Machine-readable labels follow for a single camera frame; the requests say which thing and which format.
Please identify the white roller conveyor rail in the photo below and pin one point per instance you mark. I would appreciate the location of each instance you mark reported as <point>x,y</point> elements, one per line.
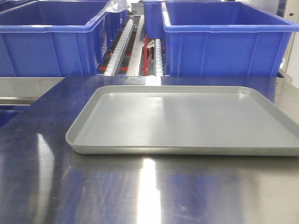
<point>120,46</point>

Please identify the grey metal tray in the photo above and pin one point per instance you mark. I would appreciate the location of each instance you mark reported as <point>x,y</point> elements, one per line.
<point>203,120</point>

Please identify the blue plastic bin left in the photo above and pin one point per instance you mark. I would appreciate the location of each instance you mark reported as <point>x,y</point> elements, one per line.
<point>53,38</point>

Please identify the steel shelf front beam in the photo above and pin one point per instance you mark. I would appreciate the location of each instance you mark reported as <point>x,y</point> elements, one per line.
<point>25,90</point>

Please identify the clear plastic bag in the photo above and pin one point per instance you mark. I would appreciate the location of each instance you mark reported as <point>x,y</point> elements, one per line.
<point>116,6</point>

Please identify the blue plastic bin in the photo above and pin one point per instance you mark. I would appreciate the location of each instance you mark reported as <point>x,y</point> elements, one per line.
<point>211,38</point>
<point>53,38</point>

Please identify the blue plastic bin right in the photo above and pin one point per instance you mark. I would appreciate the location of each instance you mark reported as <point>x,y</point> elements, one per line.
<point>211,38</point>

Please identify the blue bin behind right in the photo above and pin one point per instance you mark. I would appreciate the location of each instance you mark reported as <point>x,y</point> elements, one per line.
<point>153,19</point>

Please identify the red metal frame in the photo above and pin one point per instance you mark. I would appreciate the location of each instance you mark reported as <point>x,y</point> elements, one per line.
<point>135,60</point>

